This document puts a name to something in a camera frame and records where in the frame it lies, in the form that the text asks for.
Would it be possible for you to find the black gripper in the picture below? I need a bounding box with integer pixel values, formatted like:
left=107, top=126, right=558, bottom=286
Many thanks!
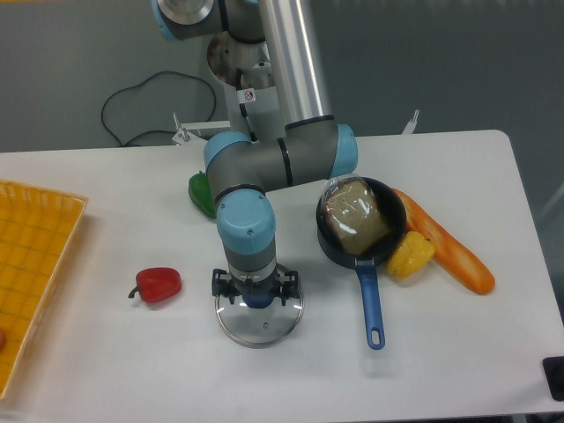
left=211, top=268, right=299, bottom=307

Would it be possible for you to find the glass lid blue knob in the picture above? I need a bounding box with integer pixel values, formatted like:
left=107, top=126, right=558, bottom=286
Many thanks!
left=214, top=281, right=305, bottom=349

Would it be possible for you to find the bread slice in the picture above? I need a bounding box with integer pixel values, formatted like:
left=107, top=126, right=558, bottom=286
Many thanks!
left=321, top=174, right=391, bottom=256

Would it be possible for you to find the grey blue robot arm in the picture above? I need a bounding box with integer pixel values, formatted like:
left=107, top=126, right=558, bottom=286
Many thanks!
left=152, top=1, right=358, bottom=308

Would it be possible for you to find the red bell pepper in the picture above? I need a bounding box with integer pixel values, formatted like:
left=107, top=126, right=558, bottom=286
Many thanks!
left=128, top=267, right=182, bottom=304

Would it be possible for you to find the green bell pepper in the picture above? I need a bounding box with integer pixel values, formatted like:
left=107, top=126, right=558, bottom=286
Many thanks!
left=188, top=172, right=216, bottom=219

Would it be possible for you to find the yellow bell pepper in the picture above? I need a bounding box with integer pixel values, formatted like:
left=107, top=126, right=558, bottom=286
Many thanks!
left=386, top=231, right=436, bottom=279

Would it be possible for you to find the orange baguette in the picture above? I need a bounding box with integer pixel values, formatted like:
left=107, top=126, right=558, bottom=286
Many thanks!
left=394, top=189, right=495, bottom=295

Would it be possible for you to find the yellow wicker basket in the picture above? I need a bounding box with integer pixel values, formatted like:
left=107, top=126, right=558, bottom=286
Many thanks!
left=1, top=180, right=88, bottom=398

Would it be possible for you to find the black device table corner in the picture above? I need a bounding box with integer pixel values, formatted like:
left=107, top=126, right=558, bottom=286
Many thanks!
left=542, top=356, right=564, bottom=402

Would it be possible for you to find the dark pot blue handle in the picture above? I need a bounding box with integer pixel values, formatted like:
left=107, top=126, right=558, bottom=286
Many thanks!
left=315, top=177, right=406, bottom=351

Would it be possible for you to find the white mounting bracket left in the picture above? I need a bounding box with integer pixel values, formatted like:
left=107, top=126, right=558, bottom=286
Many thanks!
left=171, top=112, right=231, bottom=145

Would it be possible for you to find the white mounting bracket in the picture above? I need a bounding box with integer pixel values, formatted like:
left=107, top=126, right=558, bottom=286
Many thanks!
left=171, top=112, right=231, bottom=145
left=402, top=109, right=419, bottom=135

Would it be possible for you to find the black floor cable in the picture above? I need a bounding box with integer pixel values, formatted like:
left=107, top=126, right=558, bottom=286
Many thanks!
left=100, top=70, right=218, bottom=148

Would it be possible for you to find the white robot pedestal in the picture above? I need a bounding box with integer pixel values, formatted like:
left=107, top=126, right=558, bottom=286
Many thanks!
left=207, top=32, right=286, bottom=141

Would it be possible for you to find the white mounting bracket right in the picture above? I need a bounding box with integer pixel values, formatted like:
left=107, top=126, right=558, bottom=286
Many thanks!
left=402, top=109, right=419, bottom=135

